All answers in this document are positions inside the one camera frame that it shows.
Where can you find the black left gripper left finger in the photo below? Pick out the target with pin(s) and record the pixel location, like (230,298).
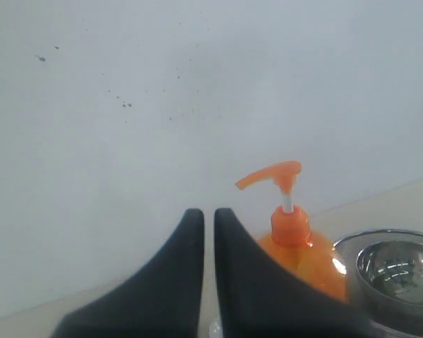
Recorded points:
(162,299)

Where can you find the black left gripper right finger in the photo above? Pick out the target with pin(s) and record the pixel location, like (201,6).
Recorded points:
(258,298)

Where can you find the orange pump soap bottle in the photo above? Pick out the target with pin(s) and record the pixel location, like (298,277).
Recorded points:
(292,243)

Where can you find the large steel mesh strainer bowl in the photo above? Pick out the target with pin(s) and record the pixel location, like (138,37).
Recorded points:
(391,321)

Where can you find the small stainless steel bowl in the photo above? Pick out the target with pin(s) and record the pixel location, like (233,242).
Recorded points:
(390,276)

